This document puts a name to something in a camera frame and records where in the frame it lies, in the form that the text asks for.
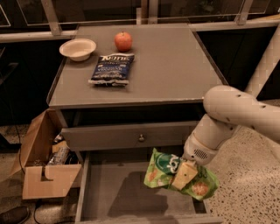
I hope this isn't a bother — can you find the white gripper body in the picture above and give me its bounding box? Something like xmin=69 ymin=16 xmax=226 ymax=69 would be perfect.
xmin=182 ymin=134 xmax=218 ymax=165

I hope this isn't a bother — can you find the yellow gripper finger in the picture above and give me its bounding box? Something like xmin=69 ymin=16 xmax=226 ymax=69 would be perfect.
xmin=171 ymin=161 xmax=198 ymax=190

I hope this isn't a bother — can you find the green rice chip bag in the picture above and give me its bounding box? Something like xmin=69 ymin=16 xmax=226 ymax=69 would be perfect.
xmin=144 ymin=148 xmax=219 ymax=201

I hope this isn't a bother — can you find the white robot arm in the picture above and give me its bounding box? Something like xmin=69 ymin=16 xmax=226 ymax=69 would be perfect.
xmin=171 ymin=25 xmax=280 ymax=190

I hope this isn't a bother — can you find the grey top drawer with knob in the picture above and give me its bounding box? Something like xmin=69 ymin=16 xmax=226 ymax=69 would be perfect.
xmin=62 ymin=122 xmax=197 ymax=151

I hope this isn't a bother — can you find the open grey middle drawer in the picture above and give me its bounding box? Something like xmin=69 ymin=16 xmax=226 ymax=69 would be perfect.
xmin=75 ymin=148 xmax=222 ymax=224

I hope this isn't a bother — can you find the grey wooden drawer cabinet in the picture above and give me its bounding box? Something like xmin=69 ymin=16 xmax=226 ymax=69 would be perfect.
xmin=46 ymin=24 xmax=228 ymax=165

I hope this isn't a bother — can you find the blue kettle chip bag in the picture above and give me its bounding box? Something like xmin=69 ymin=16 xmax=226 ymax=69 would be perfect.
xmin=88 ymin=53 xmax=135 ymax=86

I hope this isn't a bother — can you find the plastic water bottle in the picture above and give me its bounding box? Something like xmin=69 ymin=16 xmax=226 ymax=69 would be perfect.
xmin=48 ymin=146 xmax=69 ymax=165

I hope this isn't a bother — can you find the red apple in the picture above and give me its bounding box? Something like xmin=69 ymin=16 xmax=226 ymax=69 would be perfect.
xmin=114 ymin=31 xmax=132 ymax=52

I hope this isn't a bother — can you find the brown cardboard box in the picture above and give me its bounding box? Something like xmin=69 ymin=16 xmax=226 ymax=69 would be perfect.
xmin=10 ymin=109 xmax=82 ymax=200

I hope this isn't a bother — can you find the white paper bowl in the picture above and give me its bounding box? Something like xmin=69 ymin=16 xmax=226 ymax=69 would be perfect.
xmin=59 ymin=38 xmax=96 ymax=61

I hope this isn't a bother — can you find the dark shoe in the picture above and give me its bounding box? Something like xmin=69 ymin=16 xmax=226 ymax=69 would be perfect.
xmin=0 ymin=206 xmax=30 ymax=224

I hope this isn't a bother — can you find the metal railing frame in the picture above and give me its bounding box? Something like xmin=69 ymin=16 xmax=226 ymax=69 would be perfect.
xmin=0 ymin=0 xmax=280 ymax=43

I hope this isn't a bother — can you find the black cable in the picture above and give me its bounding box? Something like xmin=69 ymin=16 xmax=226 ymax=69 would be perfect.
xmin=5 ymin=87 xmax=25 ymax=173

